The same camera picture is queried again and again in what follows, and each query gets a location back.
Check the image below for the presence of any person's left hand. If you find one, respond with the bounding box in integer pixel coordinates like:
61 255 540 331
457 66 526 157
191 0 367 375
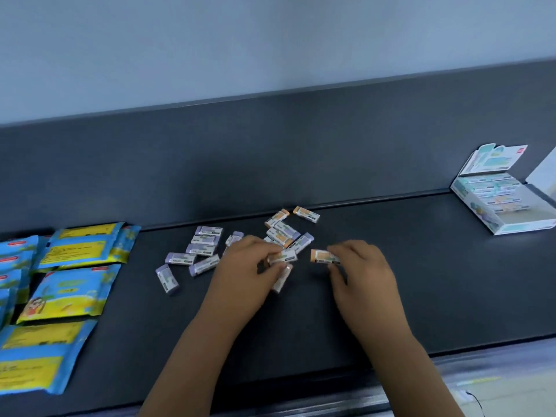
202 235 290 326

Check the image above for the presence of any person's left forearm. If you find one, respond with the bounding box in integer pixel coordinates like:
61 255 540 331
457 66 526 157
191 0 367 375
138 308 248 417

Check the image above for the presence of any dark grey shelf back panel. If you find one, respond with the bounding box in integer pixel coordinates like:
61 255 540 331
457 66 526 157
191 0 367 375
0 60 556 233

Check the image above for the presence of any shelf front price rail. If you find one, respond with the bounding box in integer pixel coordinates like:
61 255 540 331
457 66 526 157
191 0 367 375
65 338 556 417

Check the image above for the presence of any person's right hand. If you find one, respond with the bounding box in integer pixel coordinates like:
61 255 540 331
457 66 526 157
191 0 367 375
326 240 414 343

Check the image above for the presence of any pile of small erasers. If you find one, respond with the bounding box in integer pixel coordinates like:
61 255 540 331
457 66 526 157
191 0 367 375
155 205 321 296

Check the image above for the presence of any white box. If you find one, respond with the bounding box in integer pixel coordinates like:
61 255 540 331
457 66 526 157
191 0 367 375
449 142 556 236

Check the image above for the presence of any stack of blue yellow packets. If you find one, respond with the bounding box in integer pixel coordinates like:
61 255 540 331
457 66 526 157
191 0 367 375
0 221 142 396

